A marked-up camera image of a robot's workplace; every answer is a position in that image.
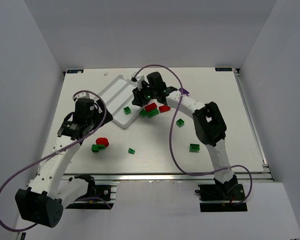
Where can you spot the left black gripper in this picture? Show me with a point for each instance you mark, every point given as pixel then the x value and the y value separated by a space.
pixel 105 115

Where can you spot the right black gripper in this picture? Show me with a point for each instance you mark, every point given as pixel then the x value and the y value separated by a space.
pixel 137 96

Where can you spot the green lego square brick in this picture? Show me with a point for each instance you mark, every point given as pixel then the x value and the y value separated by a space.
pixel 127 110

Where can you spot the red rounded lego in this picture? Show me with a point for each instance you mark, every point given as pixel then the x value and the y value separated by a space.
pixel 102 141

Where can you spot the green L-shaped lego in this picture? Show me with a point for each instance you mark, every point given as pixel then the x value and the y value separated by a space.
pixel 95 148

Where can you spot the small green curved lego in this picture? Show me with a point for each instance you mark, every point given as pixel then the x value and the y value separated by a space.
pixel 131 151

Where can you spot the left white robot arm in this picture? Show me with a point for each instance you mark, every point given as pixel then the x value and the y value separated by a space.
pixel 42 202

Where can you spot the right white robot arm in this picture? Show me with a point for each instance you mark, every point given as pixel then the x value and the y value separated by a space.
pixel 209 125

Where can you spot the red lego brick upper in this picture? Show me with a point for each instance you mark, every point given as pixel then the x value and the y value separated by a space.
pixel 151 107

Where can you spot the red lego brick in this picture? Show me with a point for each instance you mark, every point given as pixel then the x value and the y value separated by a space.
pixel 151 107
pixel 164 108

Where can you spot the green lego brick by tray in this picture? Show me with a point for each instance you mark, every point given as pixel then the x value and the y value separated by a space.
pixel 143 113

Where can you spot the green long lego brick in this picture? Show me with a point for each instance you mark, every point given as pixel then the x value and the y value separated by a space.
pixel 153 113

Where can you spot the white divided tray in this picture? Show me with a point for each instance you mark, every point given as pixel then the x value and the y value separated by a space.
pixel 117 95

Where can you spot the red lego brick right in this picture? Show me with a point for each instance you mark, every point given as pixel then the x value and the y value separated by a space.
pixel 164 108

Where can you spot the purple lego brick far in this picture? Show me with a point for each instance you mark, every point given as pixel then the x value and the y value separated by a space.
pixel 183 91

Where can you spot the left blue label sticker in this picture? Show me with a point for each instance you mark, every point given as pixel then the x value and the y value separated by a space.
pixel 74 71

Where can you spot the blue label sticker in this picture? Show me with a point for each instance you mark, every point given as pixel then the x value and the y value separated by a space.
pixel 223 69
pixel 74 71

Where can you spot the green lego two-by-two brick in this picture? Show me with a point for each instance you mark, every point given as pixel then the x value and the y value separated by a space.
pixel 194 147

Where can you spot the right blue label sticker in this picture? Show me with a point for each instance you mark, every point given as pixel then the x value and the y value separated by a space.
pixel 223 69

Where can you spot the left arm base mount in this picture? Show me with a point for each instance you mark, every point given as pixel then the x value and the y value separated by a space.
pixel 84 193

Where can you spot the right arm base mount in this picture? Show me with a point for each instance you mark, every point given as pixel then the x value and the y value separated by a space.
pixel 212 200

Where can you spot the aluminium table frame rail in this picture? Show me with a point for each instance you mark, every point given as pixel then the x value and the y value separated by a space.
pixel 257 177

